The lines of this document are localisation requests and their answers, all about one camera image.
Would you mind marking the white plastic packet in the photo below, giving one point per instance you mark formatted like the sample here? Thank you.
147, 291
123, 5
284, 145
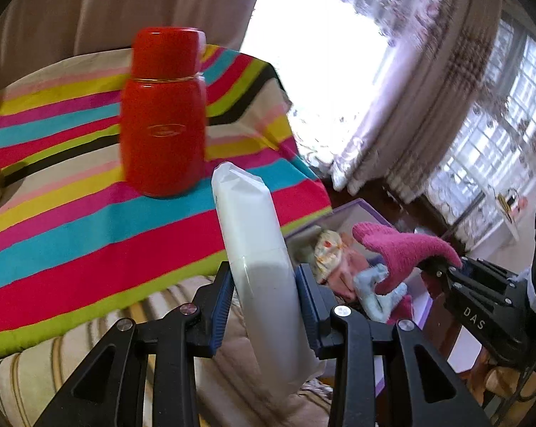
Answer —
259, 275

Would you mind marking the magenta sock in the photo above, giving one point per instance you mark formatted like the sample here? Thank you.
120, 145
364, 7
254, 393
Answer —
401, 253

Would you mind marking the red thermos flask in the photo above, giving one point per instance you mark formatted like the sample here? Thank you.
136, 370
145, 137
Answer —
161, 120

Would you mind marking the beige curtain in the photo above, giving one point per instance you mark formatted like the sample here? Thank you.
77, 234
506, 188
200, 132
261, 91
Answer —
116, 0

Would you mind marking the beige striped blanket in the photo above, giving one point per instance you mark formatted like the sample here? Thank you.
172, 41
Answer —
27, 378

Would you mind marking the colourful striped tablecloth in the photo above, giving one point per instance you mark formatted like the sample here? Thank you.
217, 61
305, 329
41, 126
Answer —
94, 253

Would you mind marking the white lace curtain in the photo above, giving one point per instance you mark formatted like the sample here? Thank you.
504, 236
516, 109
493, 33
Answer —
406, 120

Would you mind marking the white purple-edged storage box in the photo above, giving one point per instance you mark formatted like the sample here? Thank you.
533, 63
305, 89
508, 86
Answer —
339, 218

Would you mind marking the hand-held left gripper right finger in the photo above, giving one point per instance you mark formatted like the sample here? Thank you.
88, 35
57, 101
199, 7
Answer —
308, 311

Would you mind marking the window with white frame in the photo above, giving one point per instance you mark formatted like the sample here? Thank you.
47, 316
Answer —
524, 80

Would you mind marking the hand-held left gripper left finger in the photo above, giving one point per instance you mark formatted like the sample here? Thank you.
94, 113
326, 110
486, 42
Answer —
221, 311

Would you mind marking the cream floral fabric pouch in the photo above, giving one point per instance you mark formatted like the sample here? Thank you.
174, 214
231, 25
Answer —
328, 249

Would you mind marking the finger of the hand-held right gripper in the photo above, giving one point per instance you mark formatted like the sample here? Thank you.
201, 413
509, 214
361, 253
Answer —
455, 275

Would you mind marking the person's right hand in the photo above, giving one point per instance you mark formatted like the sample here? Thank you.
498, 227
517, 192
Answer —
495, 376

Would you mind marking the light blue grey cloth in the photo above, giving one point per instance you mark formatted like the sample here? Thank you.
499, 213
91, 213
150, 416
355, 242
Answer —
379, 296

